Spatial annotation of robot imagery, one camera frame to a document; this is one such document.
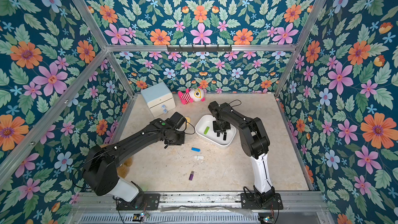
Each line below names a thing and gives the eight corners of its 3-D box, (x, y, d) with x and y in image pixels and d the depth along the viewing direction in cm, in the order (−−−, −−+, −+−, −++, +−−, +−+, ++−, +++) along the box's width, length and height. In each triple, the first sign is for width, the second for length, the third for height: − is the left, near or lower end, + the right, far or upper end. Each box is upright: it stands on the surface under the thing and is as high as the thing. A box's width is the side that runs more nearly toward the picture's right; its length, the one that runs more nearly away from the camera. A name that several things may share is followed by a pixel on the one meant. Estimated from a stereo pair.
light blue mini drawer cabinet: (155, 120, 106) (148, 105, 94) (147, 105, 115) (140, 90, 103) (177, 109, 112) (172, 94, 100) (168, 96, 121) (163, 81, 109)
